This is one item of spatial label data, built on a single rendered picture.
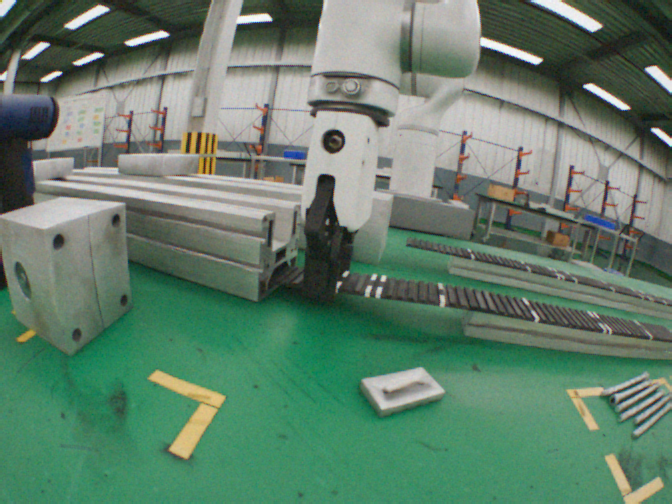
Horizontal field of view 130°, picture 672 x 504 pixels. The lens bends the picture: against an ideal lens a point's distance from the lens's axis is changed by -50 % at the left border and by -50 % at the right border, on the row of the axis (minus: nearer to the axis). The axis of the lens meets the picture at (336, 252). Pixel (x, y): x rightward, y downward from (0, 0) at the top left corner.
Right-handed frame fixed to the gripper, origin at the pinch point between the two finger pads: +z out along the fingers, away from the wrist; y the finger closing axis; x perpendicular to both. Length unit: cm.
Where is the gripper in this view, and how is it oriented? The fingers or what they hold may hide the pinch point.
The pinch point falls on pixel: (328, 271)
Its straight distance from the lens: 31.5
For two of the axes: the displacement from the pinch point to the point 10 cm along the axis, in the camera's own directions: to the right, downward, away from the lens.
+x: -9.6, -2.0, 2.0
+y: 2.5, -2.5, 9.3
